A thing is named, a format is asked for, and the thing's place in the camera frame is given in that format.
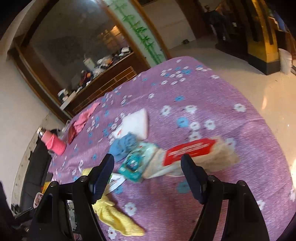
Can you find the pink knitted basket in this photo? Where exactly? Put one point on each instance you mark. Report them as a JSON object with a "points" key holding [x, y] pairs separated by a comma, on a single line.
{"points": [[56, 144]]}

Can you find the wooden framed glass partition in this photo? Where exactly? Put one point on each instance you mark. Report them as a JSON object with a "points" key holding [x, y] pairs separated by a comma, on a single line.
{"points": [[69, 46]]}

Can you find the purple floral tablecloth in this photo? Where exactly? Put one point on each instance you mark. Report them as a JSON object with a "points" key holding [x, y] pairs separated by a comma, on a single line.
{"points": [[196, 97]]}

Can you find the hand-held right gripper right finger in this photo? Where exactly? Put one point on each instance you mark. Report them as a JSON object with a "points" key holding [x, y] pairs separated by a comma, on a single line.
{"points": [[193, 180]]}

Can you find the dark red pouch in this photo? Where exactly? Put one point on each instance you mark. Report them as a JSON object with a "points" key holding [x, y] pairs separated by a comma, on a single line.
{"points": [[72, 134]]}

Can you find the black chair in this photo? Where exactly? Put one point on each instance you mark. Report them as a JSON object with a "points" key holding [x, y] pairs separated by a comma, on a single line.
{"points": [[37, 166]]}

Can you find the blue fluffy cloth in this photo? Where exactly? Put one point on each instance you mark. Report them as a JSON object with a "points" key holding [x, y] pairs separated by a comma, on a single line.
{"points": [[122, 146]]}

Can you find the white plastic bin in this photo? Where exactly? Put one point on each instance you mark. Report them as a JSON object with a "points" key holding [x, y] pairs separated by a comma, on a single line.
{"points": [[285, 61]]}

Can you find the red and tan packet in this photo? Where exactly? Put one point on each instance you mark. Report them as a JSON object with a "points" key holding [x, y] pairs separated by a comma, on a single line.
{"points": [[217, 155]]}

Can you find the wooden stair railing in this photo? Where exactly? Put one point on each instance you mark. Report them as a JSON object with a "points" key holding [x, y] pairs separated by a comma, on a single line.
{"points": [[254, 27]]}

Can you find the white thermos jug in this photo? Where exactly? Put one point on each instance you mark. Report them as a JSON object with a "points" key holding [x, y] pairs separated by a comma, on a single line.
{"points": [[87, 62]]}

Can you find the pink fluffy cloth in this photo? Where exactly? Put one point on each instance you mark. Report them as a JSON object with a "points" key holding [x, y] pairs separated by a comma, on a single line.
{"points": [[85, 117]]}

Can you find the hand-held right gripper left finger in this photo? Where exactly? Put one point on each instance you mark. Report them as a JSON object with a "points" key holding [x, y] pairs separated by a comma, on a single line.
{"points": [[103, 180]]}

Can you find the white towel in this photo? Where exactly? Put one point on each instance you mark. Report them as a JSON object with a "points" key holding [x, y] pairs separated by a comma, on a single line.
{"points": [[136, 124]]}

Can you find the white paper tag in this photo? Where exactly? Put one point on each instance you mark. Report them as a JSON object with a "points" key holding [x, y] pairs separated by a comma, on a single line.
{"points": [[116, 182]]}

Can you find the teal wet wipes packet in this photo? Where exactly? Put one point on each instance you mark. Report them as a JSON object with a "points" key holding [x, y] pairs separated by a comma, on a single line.
{"points": [[136, 162]]}

